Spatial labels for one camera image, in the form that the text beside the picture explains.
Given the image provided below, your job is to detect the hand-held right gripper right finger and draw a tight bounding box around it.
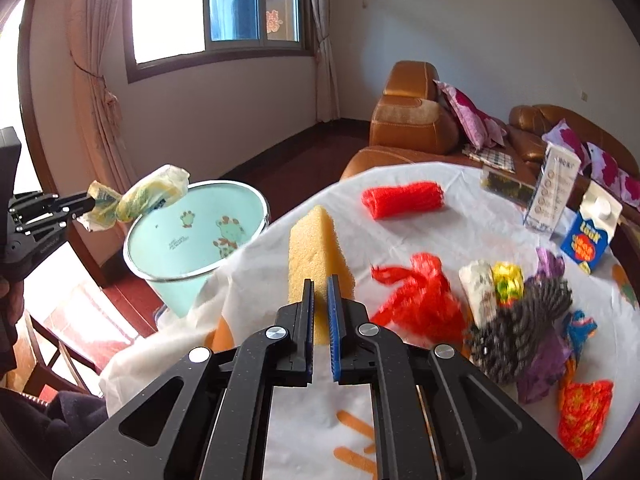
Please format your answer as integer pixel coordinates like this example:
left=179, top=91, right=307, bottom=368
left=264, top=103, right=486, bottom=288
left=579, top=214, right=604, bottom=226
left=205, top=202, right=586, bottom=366
left=327, top=275, right=583, bottom=480

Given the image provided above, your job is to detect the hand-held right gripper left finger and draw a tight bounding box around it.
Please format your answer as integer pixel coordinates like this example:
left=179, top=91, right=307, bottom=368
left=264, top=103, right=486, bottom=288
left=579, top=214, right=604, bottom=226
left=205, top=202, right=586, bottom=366
left=52, top=280, right=316, bottom=480

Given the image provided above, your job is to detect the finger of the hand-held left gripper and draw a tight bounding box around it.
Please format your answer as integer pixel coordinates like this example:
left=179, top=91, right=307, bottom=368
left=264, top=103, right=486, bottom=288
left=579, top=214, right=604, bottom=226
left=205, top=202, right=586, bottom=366
left=14, top=206, right=97, bottom=242
left=9, top=191, right=97, bottom=212

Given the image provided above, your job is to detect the yellow sponge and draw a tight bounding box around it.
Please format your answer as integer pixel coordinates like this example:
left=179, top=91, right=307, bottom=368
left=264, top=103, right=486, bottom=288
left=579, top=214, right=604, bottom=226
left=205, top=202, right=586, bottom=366
left=289, top=205, right=353, bottom=348

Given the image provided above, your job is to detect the yellow white plastic bag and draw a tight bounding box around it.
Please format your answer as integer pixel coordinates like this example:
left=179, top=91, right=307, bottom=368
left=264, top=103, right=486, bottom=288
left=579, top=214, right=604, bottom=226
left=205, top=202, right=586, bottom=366
left=80, top=164, right=191, bottom=233

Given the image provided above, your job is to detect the red plastic net bag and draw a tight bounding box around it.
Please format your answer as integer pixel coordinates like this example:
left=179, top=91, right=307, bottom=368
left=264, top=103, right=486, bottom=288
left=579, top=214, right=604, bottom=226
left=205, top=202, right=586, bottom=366
left=371, top=253, right=463, bottom=343

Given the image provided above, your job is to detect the mint green printed bin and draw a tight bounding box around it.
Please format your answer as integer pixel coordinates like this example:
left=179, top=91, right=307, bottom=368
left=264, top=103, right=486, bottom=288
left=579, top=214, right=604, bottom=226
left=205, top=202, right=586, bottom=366
left=122, top=180, right=271, bottom=318

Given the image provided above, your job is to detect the red mesh roll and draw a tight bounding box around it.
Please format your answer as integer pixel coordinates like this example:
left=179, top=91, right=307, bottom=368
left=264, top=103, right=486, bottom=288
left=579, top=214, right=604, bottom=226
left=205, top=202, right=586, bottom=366
left=362, top=181, right=445, bottom=220

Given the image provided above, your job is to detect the white printed wrapper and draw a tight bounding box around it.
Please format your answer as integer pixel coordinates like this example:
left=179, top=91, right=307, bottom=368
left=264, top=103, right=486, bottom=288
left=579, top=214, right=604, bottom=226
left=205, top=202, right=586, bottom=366
left=459, top=260, right=498, bottom=328

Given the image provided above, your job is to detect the steel wire scourer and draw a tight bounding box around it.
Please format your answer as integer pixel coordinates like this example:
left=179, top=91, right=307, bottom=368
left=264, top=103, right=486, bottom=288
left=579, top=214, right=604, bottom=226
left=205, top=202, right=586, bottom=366
left=467, top=277, right=573, bottom=386

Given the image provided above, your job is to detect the purple foil wrapper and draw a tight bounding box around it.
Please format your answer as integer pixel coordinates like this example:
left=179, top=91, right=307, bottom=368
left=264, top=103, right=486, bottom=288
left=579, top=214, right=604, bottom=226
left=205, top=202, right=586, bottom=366
left=517, top=247, right=576, bottom=403

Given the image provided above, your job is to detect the blue orange wrapper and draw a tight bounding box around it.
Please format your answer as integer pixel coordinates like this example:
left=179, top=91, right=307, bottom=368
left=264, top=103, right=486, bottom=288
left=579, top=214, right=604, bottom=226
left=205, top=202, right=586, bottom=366
left=562, top=310, right=598, bottom=386

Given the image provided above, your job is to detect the red orange floral bag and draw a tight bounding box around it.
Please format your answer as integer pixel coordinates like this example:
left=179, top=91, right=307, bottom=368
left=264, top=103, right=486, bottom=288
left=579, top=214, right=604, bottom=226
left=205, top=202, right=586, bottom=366
left=557, top=380, right=615, bottom=460

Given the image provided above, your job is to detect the person's left hand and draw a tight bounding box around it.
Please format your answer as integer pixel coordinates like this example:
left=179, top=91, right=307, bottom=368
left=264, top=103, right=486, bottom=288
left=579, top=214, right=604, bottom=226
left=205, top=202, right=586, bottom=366
left=0, top=280, right=27, bottom=321

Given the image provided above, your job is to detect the wooden chair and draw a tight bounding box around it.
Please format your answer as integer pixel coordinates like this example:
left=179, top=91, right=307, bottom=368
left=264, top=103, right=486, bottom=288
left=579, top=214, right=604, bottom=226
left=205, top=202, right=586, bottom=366
left=25, top=310, right=101, bottom=396

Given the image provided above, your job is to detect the pink curtain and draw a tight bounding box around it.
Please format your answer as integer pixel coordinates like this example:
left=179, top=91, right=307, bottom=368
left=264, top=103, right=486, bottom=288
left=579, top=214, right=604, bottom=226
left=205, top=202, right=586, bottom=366
left=70, top=0, right=136, bottom=186

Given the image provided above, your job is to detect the yellow foil wrapper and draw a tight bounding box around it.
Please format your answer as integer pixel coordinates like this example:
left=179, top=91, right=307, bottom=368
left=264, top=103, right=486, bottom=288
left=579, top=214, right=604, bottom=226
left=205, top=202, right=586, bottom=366
left=492, top=261, right=525, bottom=306

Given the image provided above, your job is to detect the person's dark clothing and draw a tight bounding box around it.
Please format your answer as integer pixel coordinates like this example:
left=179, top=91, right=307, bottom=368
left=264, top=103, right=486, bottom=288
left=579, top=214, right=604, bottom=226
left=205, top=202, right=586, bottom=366
left=0, top=385, right=108, bottom=480

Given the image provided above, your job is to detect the brown leather armchair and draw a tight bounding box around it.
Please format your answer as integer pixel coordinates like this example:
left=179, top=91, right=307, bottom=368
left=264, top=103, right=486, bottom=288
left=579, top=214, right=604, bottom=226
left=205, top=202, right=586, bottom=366
left=340, top=60, right=501, bottom=181

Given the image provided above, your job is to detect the dark green packet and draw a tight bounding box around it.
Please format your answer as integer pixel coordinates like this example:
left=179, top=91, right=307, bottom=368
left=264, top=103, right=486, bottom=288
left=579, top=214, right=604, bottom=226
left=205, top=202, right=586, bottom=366
left=480, top=162, right=536, bottom=206

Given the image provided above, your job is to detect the checkered cloth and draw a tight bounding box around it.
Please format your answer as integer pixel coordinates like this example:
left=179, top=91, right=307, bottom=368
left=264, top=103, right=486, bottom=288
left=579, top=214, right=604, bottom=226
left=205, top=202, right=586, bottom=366
left=462, top=142, right=516, bottom=173

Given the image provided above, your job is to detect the large pink floral pillow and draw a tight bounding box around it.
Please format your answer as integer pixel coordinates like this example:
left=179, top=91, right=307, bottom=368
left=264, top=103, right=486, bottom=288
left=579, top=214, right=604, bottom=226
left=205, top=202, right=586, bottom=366
left=435, top=80, right=508, bottom=151

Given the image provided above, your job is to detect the tall white box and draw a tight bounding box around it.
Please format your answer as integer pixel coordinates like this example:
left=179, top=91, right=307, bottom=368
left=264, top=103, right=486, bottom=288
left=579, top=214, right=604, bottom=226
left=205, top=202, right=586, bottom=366
left=522, top=141, right=581, bottom=238

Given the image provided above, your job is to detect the beige curtain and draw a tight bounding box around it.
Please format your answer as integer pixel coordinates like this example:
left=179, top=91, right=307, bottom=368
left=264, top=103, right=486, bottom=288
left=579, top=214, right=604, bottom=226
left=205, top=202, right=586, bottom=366
left=305, top=0, right=341, bottom=123

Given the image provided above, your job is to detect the window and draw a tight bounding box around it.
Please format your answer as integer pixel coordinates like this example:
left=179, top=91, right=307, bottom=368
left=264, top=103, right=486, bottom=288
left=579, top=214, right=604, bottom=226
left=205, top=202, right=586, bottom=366
left=125, top=0, right=308, bottom=83

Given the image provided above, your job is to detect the blue white carton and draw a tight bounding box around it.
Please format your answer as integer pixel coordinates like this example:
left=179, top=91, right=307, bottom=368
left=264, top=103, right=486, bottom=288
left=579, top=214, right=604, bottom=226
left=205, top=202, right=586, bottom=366
left=560, top=181, right=623, bottom=275

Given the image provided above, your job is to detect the brown leather sofa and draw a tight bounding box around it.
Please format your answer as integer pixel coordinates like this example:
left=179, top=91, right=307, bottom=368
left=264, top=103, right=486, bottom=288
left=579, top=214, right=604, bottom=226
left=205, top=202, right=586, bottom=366
left=507, top=105, right=640, bottom=221

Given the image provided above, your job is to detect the pink white floral pillow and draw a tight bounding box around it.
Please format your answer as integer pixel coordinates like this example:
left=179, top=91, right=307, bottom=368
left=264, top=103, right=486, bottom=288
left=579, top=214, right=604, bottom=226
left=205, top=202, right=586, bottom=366
left=542, top=120, right=591, bottom=171
left=585, top=142, right=623, bottom=186
left=617, top=170, right=640, bottom=211

